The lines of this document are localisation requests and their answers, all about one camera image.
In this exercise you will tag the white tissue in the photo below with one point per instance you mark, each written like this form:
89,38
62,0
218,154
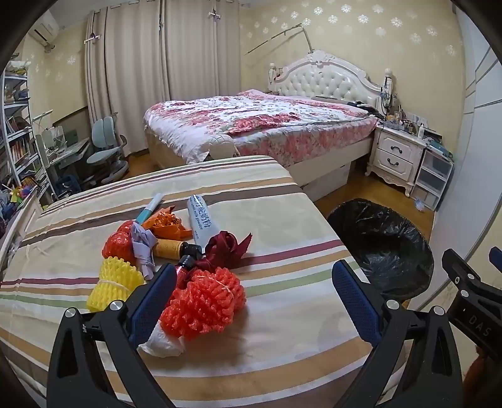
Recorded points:
160,343

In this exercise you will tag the small red bottle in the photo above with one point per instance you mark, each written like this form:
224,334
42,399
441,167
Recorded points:
186,262

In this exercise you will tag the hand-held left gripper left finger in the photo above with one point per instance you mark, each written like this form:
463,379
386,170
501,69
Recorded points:
153,302

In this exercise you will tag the silver white stick packet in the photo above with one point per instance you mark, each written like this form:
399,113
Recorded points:
200,219

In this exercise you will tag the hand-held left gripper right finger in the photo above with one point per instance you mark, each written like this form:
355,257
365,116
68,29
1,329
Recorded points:
353,302

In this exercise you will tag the beige curtain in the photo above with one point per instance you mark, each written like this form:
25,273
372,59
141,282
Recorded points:
125,78
200,51

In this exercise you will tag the white bookshelf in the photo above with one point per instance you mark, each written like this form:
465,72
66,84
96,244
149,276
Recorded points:
17,129

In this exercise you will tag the black bagged trash bin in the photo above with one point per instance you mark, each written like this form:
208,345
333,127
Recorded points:
384,243

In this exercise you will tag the white air conditioner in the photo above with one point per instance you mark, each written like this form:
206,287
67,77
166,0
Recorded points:
45,27

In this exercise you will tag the study desk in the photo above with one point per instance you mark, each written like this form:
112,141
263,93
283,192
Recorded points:
66,151

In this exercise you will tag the teal and white tube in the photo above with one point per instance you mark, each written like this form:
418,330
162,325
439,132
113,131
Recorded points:
151,206

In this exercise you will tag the purple paper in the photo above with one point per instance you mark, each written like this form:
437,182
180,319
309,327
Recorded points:
143,243

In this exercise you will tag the large red foam fruit net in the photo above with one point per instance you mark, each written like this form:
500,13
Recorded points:
211,298

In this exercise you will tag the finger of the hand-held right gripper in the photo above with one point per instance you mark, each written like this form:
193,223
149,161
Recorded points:
459,270
495,257

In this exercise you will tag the small white blue object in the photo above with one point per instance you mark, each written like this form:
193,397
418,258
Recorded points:
419,204

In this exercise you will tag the grey blue desk chair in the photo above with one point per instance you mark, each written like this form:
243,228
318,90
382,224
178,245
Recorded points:
104,137

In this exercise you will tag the white wardrobe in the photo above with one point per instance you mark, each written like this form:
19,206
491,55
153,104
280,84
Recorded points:
470,137

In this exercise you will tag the plastic drawer unit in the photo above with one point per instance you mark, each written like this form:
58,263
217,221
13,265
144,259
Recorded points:
431,176

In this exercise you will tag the white nightstand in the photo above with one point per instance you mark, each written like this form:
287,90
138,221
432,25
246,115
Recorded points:
396,157

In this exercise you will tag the pile of colourful toys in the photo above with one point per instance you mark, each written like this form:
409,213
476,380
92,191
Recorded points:
15,200

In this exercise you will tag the yellow foam fruit net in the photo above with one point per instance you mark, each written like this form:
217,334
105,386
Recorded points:
111,282

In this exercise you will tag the wall mounted rod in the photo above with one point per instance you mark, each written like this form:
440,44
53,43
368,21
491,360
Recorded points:
310,39

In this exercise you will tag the orange wrapper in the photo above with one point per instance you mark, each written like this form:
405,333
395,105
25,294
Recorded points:
168,225

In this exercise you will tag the round white cushion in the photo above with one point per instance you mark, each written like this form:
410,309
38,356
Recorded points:
223,147

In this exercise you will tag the floral quilt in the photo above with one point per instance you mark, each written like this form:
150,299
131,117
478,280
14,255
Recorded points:
255,117

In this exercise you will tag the small red foam fruit net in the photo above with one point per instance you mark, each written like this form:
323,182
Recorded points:
115,243

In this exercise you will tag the bed with floral quilt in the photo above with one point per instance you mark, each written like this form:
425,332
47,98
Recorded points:
321,78

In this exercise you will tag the white storage box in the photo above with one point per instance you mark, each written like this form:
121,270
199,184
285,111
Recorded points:
325,182

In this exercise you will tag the amber bottle with black cap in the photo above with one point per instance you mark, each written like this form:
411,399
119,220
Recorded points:
170,248

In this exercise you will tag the white wooden bed rail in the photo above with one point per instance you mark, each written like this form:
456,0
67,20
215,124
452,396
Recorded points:
23,219

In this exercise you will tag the dark red ribbon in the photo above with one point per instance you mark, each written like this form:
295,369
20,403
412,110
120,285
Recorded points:
225,247

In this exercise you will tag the pile of bedside items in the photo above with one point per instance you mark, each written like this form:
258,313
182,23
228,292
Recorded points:
404,121

